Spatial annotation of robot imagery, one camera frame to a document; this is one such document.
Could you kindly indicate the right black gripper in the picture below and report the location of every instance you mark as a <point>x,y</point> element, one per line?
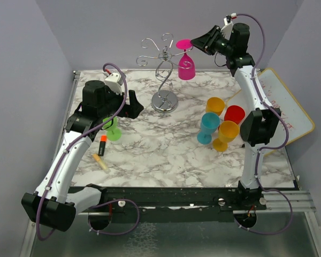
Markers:
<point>205,42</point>

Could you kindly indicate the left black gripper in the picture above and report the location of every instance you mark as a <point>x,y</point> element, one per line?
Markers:
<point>135,107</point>

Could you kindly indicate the green wine glass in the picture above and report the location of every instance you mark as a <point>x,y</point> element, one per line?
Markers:
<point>113,133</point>

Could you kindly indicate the pink wine glass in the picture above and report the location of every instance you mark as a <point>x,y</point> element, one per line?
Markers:
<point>186,66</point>

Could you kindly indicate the yellow wine glass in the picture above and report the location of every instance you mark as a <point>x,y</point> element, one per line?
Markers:
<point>215,105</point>

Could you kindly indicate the red wine glass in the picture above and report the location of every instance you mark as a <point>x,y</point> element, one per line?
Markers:
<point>235,114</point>

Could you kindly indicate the blue wine glass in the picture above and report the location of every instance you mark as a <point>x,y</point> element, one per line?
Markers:
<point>209,123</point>

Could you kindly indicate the orange wine glass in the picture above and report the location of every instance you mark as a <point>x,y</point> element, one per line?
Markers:
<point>227,132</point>

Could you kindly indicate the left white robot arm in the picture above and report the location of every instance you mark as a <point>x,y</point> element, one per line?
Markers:
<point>51,204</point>

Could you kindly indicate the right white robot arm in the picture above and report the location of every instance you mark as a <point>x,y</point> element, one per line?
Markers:
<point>261,123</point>

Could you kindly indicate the chrome wine glass rack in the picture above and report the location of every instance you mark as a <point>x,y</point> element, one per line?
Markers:
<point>164,100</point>

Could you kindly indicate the orange capped marker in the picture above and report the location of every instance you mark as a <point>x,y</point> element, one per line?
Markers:
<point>102,144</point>

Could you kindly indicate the beige tube on table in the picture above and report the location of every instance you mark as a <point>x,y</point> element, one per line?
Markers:
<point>101,163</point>

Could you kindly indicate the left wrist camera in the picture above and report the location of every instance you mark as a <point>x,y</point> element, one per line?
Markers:
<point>114,81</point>

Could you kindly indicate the whiteboard with yellow frame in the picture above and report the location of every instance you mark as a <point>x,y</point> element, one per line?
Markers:
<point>295,117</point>

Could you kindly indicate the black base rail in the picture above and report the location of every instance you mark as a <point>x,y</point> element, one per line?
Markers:
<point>173,204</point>

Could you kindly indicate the aluminium frame rail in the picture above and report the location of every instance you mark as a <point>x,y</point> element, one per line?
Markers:
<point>76,76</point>

